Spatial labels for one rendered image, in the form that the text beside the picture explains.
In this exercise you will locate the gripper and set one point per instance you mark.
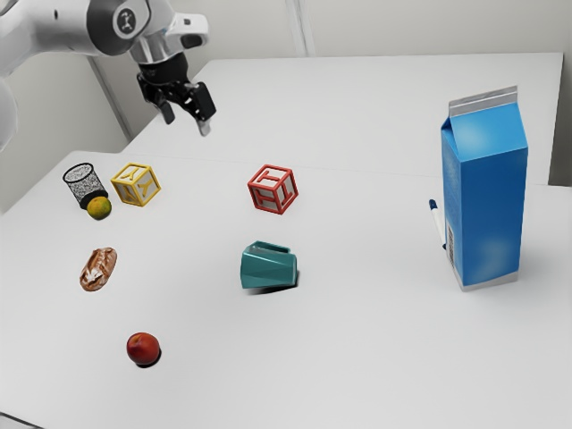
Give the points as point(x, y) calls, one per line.
point(167, 82)

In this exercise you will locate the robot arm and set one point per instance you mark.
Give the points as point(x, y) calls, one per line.
point(67, 29)

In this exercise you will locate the teal faceted mug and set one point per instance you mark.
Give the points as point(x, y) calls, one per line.
point(267, 266)

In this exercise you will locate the yellow letter block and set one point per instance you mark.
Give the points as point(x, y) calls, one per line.
point(135, 184)

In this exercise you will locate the red letter block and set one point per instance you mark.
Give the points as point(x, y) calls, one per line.
point(273, 189)

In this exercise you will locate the black mesh pen holder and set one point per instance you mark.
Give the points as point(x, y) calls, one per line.
point(84, 183)

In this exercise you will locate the green-yellow citrus fruit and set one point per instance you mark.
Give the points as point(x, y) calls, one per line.
point(99, 208)

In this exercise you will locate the brown bread loaf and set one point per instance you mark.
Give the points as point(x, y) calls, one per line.
point(98, 268)

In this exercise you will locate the red apple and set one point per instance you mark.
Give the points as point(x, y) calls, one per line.
point(143, 349)

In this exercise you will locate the white pen with blue cap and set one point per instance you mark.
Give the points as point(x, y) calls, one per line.
point(437, 223)

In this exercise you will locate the blue milk carton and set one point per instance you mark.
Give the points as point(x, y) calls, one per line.
point(485, 196)

